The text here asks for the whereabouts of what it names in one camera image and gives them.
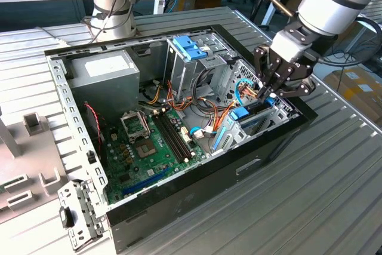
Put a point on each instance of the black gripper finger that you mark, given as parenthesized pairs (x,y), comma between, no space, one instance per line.
(268,70)
(298,87)

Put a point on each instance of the hard disk blue carrier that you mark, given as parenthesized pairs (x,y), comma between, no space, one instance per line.
(240,114)

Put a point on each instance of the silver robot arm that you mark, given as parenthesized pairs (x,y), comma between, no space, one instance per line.
(328,7)

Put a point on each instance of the grey metal disk bay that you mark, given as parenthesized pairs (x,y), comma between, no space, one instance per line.
(237,135)

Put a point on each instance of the taped cardboard box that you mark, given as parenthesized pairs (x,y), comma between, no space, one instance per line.
(358,96)

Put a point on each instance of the large brown cardboard box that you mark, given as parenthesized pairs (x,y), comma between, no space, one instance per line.
(294,1)

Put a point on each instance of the grey optical drive cage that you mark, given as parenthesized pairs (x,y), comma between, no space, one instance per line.
(185,73)

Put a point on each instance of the blue drive cage latch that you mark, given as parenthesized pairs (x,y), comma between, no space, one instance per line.
(188,46)

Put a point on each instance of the white board connector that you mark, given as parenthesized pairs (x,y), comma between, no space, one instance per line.
(185,135)

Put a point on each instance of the black RAM slot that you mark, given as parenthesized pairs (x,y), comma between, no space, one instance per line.
(177,136)
(171,137)
(174,137)
(168,137)

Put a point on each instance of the green motherboard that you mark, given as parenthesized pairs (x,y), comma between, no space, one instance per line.
(164,164)

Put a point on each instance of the CPU socket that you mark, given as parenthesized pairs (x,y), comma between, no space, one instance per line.
(144,149)

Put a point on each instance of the black open PC case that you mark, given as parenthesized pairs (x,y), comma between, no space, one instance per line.
(194,201)

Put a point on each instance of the grey power supply unit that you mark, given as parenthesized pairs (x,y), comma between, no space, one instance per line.
(104,87)

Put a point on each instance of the blue expansion slot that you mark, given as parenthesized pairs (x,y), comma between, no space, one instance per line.
(143,182)

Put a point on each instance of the black case fan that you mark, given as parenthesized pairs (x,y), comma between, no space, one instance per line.
(92,129)

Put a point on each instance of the grey metal slot retainer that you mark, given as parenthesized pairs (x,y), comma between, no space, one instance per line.
(80,207)

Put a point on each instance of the black plastic latch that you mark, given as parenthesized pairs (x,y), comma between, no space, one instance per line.
(66,217)

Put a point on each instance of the beige parts rack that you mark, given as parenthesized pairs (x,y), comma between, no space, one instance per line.
(30,153)

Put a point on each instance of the green RAM stick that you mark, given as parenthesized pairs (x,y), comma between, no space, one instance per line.
(1,187)

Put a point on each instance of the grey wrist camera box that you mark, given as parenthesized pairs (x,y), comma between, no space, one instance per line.
(289,46)

